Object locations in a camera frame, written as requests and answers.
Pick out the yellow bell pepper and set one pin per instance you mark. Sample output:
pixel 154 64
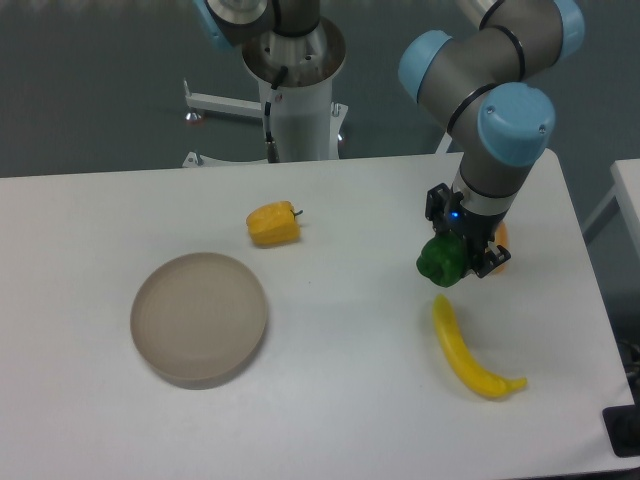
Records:
pixel 274 224

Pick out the green bell pepper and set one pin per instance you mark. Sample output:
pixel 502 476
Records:
pixel 443 260

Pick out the black box at table edge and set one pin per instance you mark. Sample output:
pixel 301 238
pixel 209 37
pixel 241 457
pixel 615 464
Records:
pixel 622 425

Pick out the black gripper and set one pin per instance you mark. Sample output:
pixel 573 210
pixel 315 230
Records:
pixel 445 211

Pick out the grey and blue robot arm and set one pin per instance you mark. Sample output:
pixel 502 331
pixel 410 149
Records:
pixel 475 89

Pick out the orange object behind gripper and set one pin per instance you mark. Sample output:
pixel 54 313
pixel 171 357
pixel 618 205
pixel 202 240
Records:
pixel 501 238

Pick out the beige round plate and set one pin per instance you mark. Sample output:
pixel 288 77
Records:
pixel 199 320

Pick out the yellow banana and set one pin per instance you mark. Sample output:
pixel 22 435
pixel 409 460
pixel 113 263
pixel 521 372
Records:
pixel 469 371

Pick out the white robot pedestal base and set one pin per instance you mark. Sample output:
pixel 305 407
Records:
pixel 301 121

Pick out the white side table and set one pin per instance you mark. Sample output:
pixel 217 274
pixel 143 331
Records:
pixel 622 197

